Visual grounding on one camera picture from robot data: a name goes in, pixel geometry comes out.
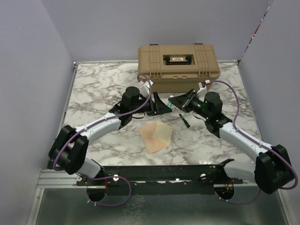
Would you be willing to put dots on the tan plastic toolbox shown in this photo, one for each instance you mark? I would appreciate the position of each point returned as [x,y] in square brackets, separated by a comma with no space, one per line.
[177,68]

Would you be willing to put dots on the peach paper envelope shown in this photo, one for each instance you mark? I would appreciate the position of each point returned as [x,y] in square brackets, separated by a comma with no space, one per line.
[156,136]

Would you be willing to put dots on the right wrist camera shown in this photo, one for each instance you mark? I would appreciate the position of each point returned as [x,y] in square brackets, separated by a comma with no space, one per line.
[203,88]

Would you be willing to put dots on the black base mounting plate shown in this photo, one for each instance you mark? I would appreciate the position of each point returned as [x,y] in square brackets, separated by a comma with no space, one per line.
[158,180]

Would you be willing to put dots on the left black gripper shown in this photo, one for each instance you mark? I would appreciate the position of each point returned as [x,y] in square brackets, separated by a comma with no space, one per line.
[158,107]

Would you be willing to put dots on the black green marker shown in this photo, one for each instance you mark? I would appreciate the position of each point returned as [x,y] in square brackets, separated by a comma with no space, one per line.
[184,120]

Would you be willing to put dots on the left aluminium rail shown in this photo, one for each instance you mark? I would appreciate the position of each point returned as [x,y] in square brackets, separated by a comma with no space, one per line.
[49,178]

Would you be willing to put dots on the white green glue stick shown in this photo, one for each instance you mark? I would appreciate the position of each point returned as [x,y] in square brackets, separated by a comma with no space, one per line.
[169,102]

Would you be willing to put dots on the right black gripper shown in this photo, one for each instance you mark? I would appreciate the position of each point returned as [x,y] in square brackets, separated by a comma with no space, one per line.
[179,100]

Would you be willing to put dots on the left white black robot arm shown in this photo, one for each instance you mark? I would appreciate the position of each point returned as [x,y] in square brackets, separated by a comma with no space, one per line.
[69,150]

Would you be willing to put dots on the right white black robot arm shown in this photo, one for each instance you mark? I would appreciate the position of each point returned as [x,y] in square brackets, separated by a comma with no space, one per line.
[270,168]

